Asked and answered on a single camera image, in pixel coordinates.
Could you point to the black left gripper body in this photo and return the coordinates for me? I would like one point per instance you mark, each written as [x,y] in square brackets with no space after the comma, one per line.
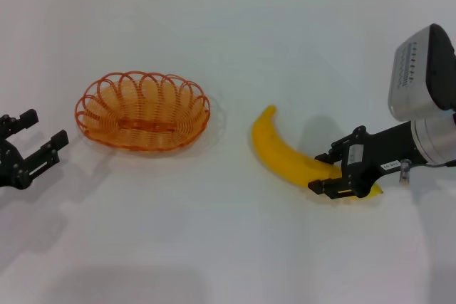
[10,168]

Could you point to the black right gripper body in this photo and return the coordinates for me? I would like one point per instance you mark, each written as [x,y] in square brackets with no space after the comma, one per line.
[384,147]

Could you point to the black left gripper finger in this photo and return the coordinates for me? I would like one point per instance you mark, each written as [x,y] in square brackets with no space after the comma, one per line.
[26,119]
[53,147]

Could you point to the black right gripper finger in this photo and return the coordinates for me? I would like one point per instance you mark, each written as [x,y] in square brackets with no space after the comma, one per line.
[327,187]
[336,149]

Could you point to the yellow banana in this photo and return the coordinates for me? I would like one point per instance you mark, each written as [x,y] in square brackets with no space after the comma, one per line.
[270,144]

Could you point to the orange wicker basket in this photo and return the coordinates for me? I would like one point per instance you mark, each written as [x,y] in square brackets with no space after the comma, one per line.
[142,126]

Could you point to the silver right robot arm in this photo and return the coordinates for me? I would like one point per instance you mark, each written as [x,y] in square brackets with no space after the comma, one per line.
[434,136]

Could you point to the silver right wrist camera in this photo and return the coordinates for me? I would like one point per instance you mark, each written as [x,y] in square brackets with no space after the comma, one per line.
[417,76]

